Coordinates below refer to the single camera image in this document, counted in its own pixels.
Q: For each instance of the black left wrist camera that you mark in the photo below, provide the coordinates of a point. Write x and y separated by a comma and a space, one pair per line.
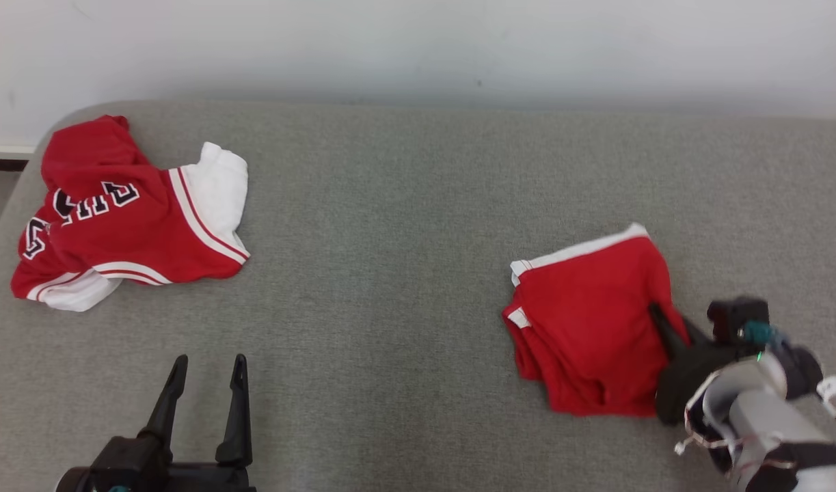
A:
72, 482

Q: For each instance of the red jersey with white sleeves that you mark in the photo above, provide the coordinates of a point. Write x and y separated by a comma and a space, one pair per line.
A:
124, 225

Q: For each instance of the dark baseboard with white top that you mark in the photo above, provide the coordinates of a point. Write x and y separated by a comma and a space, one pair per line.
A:
4, 158

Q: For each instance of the red shorts with white trim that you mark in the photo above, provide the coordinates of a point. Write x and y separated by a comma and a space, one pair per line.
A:
588, 321

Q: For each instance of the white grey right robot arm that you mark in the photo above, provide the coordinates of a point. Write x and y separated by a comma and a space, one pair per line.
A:
773, 424

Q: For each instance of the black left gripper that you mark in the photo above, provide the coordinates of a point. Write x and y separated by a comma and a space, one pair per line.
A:
158, 475

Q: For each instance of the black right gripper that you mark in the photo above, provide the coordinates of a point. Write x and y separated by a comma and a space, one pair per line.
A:
684, 383

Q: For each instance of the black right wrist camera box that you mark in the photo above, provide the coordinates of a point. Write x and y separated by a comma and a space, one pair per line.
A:
732, 318

